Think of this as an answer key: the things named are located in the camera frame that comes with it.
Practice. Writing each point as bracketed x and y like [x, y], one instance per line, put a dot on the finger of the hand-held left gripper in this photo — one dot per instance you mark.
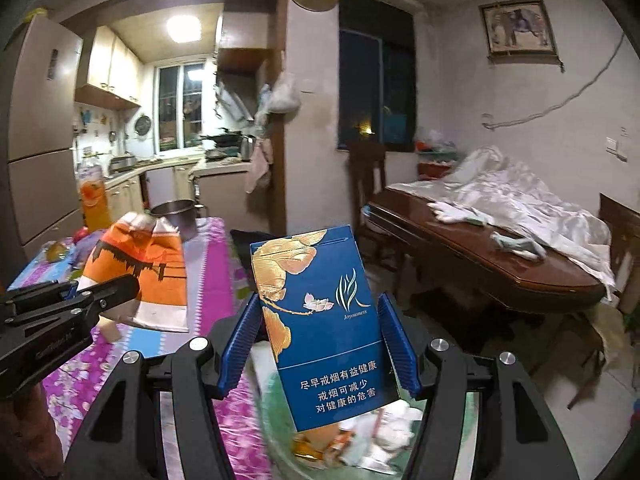
[112, 292]

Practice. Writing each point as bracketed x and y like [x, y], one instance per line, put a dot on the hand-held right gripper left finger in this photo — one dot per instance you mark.
[240, 345]

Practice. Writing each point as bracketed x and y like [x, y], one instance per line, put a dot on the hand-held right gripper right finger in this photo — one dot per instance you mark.
[400, 347]

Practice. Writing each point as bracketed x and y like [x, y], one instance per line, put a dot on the orange packet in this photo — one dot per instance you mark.
[150, 270]

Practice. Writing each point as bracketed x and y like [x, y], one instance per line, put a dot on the blue cigarette box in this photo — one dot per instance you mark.
[325, 340]

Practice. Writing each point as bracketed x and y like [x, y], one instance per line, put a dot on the green trash bin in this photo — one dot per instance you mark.
[272, 420]

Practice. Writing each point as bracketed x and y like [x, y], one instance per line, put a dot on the gold cigarette box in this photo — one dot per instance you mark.
[312, 447]

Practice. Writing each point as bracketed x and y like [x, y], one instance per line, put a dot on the person's left forearm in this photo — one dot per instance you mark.
[30, 435]

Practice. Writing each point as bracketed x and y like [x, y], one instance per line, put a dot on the red apple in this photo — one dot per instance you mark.
[80, 236]

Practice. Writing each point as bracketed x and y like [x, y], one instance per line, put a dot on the brown bread bun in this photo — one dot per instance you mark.
[56, 251]

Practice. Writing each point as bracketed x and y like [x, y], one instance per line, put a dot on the floral printed tablecloth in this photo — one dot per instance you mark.
[210, 270]

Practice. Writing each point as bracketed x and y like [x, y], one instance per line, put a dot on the crumpled white tissue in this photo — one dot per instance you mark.
[400, 432]

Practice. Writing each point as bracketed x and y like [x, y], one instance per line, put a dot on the orange juice bottle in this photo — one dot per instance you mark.
[94, 200]

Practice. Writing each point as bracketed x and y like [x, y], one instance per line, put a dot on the steel pot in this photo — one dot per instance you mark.
[175, 217]

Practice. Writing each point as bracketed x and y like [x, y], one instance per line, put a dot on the brown wooden table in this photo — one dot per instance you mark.
[475, 255]

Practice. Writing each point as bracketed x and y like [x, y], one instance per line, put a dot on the beige kitchen base cabinets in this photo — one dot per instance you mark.
[165, 182]

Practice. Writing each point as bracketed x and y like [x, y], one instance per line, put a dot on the white glove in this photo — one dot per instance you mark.
[457, 212]

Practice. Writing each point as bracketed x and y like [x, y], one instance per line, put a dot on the grey sock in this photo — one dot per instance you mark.
[520, 246]

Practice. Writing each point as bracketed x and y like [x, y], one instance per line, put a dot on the grey refrigerator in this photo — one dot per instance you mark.
[40, 135]

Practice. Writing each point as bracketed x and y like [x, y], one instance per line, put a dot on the wooden chair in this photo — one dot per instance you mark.
[367, 175]

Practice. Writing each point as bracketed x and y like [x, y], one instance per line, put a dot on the hanging pink towel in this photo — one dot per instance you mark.
[260, 165]

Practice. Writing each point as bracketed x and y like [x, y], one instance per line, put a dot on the black wok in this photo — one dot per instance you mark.
[220, 139]

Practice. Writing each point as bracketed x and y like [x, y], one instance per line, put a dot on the red plastic basket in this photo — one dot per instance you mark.
[436, 160]

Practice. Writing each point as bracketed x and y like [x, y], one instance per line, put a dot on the kitchen window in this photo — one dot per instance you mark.
[182, 110]

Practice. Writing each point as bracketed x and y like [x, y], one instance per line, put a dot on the white sheet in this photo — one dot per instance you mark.
[510, 185]

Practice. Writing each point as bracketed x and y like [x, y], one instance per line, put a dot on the steel kettle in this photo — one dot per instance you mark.
[246, 147]

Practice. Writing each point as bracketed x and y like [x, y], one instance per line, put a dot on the hanging white plastic bag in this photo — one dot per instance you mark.
[282, 95]

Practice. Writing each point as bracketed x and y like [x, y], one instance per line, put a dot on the dark window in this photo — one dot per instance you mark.
[375, 75]

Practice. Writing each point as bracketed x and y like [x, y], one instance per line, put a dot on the ceiling light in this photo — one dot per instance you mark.
[183, 27]

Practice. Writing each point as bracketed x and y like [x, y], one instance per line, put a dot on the framed picture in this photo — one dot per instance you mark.
[520, 27]

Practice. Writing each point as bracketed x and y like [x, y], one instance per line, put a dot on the beige kitchen wall cabinets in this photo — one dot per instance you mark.
[107, 67]

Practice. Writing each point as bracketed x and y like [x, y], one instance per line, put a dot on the white wall switch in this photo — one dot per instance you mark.
[616, 147]

